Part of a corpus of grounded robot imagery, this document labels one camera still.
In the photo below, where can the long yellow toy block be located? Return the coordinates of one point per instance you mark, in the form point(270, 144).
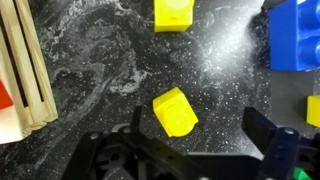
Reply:
point(173, 15)

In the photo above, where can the small yellow toy block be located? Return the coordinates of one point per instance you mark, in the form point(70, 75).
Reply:
point(175, 111)

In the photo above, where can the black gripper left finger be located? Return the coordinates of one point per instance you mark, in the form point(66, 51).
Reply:
point(133, 156)

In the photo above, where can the wooden crate with slats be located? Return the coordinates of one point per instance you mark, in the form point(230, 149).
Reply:
point(33, 100)

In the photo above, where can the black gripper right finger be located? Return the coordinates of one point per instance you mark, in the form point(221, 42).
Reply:
point(283, 150)

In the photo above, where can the green toy block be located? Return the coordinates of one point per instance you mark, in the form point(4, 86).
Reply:
point(301, 174)

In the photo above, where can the yellow two-stud toy block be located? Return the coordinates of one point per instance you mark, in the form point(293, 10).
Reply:
point(314, 111)

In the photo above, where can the red toy block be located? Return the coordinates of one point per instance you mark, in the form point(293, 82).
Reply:
point(5, 96)

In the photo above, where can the blue toy block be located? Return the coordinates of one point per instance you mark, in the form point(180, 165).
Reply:
point(295, 36)

